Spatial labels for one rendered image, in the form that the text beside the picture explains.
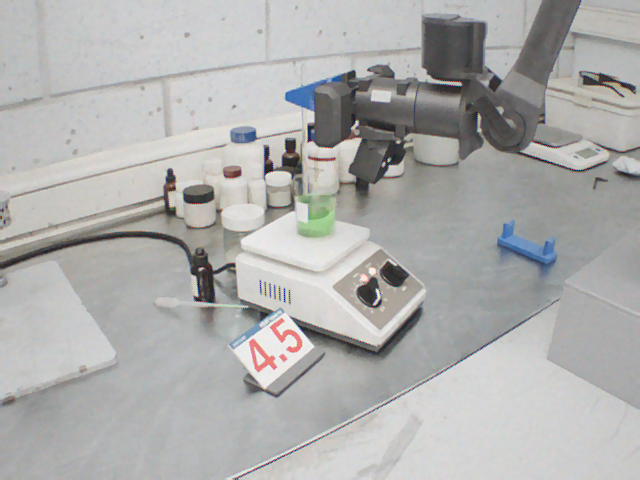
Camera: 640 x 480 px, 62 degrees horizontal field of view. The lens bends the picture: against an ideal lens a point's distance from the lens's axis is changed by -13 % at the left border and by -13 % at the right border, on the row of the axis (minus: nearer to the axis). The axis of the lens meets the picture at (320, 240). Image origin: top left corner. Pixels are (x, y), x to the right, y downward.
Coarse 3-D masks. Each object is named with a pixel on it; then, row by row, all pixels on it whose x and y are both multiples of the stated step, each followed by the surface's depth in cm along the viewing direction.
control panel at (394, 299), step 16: (384, 256) 74; (352, 272) 70; (368, 272) 71; (336, 288) 66; (352, 288) 68; (384, 288) 70; (400, 288) 71; (416, 288) 73; (352, 304) 66; (384, 304) 68; (400, 304) 69; (368, 320) 65; (384, 320) 66
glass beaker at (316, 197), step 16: (320, 176) 73; (336, 176) 72; (304, 192) 69; (320, 192) 69; (336, 192) 71; (304, 208) 70; (320, 208) 70; (336, 208) 72; (304, 224) 71; (320, 224) 71; (336, 224) 73
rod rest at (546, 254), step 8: (504, 224) 90; (512, 224) 91; (504, 232) 91; (512, 232) 92; (504, 240) 91; (512, 240) 90; (520, 240) 90; (552, 240) 85; (512, 248) 89; (520, 248) 88; (528, 248) 88; (536, 248) 88; (544, 248) 85; (552, 248) 86; (528, 256) 87; (536, 256) 86; (544, 256) 85; (552, 256) 85
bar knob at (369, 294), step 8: (368, 280) 68; (376, 280) 68; (360, 288) 68; (368, 288) 67; (376, 288) 67; (360, 296) 67; (368, 296) 67; (376, 296) 66; (368, 304) 66; (376, 304) 67
